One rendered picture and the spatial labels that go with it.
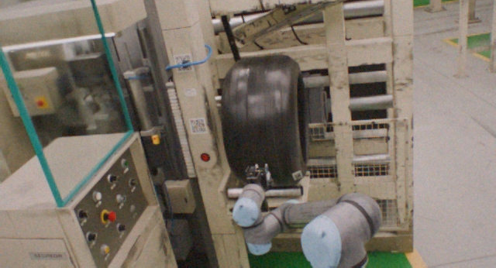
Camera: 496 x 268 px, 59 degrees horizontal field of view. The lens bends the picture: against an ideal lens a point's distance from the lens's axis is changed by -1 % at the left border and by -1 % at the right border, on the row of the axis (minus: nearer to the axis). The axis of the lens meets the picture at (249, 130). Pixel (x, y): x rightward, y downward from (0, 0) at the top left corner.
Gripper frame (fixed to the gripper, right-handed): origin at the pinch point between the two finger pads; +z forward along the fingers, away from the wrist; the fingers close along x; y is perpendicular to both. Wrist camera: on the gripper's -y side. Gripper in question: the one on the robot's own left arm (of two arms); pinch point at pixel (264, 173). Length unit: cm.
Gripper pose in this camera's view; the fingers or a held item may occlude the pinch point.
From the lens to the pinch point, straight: 165.4
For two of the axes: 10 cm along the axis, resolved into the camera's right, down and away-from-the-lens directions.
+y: -1.3, -9.4, -3.0
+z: 2.0, -3.3, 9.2
